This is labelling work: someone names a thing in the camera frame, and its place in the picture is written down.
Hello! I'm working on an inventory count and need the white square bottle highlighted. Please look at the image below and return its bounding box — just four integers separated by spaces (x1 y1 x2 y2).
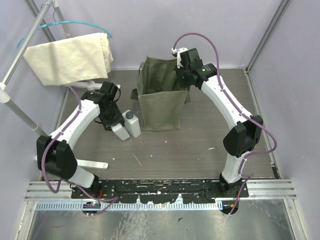
111 122 130 141
122 110 141 138

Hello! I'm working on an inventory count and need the olive green canvas bag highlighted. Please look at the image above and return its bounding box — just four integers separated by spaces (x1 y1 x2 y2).
130 56 189 132

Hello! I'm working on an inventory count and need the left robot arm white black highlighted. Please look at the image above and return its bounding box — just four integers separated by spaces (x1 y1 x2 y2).
36 81 130 198

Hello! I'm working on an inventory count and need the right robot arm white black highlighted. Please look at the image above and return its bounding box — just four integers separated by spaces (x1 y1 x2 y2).
171 47 263 197

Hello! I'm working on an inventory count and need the cream canvas cloth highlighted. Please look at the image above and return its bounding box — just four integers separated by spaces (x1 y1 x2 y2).
23 32 114 86

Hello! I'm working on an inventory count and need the teal clothes hanger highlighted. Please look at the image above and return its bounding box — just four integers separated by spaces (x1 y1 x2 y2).
16 20 113 50

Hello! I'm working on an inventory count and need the metal clothes rack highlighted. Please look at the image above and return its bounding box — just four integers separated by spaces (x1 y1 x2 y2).
0 0 110 171

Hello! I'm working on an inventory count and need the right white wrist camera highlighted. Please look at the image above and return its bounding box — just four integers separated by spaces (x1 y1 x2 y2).
171 47 188 69

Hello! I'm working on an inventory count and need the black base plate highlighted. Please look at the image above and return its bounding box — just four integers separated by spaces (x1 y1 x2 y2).
85 179 249 204

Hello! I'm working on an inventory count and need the grey slotted cable duct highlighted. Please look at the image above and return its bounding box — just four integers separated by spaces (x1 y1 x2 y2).
35 200 223 212

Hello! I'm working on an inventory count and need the aluminium rail front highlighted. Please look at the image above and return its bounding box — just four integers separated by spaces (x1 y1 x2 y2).
24 178 297 201

